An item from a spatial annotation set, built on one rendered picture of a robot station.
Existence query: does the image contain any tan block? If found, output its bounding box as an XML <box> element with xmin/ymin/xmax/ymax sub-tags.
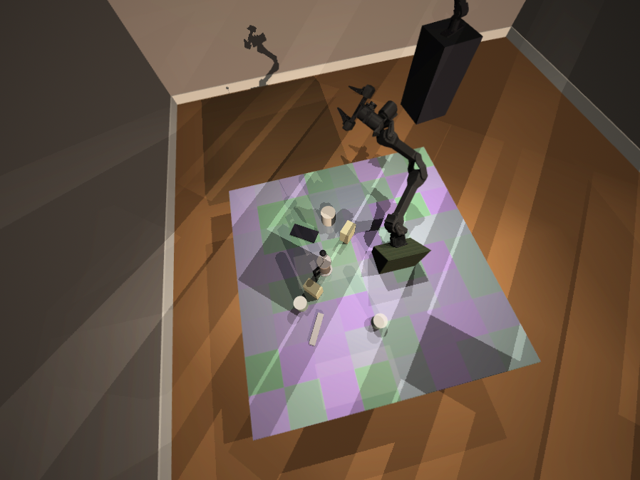
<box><xmin>340</xmin><ymin>220</ymin><xmax>356</xmax><ymax>244</ymax></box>
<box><xmin>303</xmin><ymin>278</ymin><xmax>324</xmax><ymax>300</ymax></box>

